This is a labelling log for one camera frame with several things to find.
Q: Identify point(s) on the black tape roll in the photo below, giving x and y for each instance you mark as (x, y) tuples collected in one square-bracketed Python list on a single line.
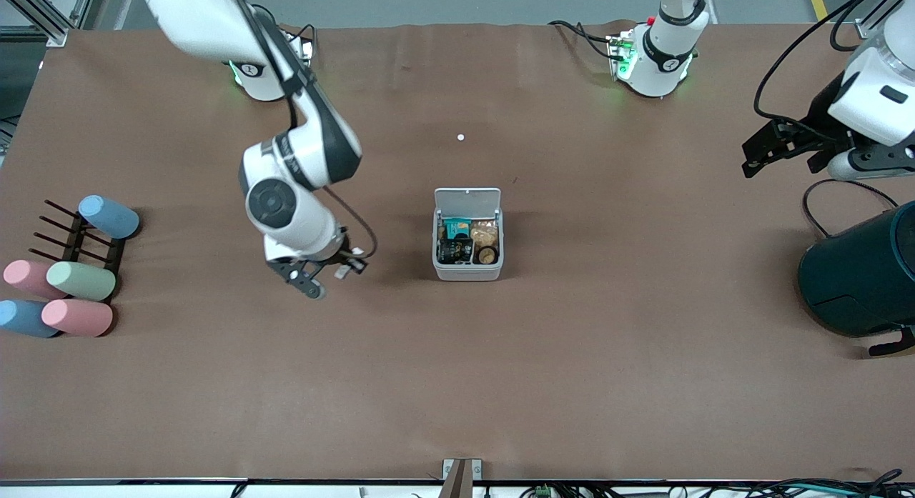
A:
[(488, 254)]

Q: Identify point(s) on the left gripper bar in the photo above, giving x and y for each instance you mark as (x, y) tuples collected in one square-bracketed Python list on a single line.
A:
[(819, 126)]

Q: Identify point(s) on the brown crumpled paper trash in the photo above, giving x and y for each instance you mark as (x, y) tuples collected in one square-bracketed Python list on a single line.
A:
[(485, 232)]

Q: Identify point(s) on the black bin foot pedal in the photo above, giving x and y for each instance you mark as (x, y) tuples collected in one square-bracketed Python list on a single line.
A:
[(893, 343)]

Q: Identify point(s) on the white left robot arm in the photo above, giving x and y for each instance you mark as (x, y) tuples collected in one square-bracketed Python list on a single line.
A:
[(658, 62)]

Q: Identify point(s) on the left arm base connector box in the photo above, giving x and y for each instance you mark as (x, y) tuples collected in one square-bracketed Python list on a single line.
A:
[(620, 55)]

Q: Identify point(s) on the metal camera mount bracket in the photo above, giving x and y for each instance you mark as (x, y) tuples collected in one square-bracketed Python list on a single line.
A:
[(461, 476)]

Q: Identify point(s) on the right gripper bar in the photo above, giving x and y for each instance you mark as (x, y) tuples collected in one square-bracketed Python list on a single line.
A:
[(346, 256)]

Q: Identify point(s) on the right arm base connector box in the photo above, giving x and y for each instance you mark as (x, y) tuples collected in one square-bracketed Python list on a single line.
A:
[(306, 48)]

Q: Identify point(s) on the green plastic cup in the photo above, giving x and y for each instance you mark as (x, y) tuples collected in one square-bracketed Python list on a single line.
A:
[(81, 281)]

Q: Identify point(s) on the blue plastic cup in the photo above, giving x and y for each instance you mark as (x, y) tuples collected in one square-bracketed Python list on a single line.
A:
[(25, 318), (109, 216)]

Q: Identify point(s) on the aluminium frame profile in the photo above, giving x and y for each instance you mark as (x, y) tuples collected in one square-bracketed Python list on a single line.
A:
[(53, 33), (865, 28)]

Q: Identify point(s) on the pink plastic cup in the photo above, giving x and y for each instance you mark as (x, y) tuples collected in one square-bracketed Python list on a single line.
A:
[(28, 278), (77, 317)]

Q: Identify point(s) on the small white plastic piece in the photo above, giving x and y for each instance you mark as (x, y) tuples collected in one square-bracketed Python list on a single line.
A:
[(343, 271)]

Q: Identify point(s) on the small white lidded bin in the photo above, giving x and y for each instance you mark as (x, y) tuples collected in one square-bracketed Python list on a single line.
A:
[(468, 271)]

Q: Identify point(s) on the teal snack packet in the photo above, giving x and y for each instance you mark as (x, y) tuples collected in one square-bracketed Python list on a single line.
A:
[(457, 228)]

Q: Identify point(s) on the black peg cup rack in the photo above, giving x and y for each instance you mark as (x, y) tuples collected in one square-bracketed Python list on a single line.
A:
[(75, 244)]

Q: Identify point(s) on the black snack wrapper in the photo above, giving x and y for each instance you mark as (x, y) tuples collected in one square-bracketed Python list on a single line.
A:
[(455, 251)]

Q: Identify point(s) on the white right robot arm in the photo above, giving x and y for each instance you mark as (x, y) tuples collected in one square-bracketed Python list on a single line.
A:
[(286, 212)]

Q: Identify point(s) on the large dark teal bin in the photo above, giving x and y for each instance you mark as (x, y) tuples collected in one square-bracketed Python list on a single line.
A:
[(858, 269)]

